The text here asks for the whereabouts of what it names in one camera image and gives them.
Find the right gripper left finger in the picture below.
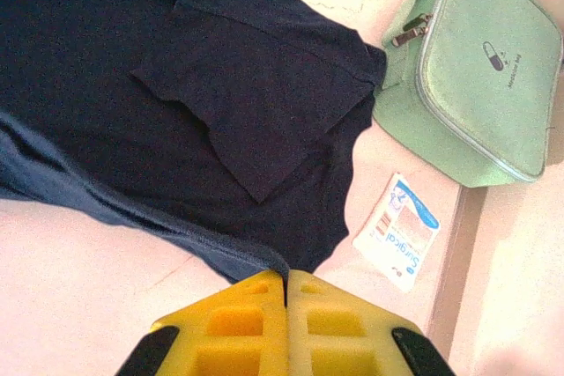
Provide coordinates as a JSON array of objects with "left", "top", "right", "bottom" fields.
[{"left": 115, "top": 269, "right": 290, "bottom": 376}]

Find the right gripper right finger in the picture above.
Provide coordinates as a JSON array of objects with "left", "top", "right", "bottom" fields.
[{"left": 285, "top": 269, "right": 457, "bottom": 376}]

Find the navy blue t-shirt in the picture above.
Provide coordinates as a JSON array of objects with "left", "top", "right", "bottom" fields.
[{"left": 0, "top": 0, "right": 389, "bottom": 287}]

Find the mint green zip pouch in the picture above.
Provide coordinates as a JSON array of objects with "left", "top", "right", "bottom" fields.
[{"left": 372, "top": 0, "right": 564, "bottom": 189}]

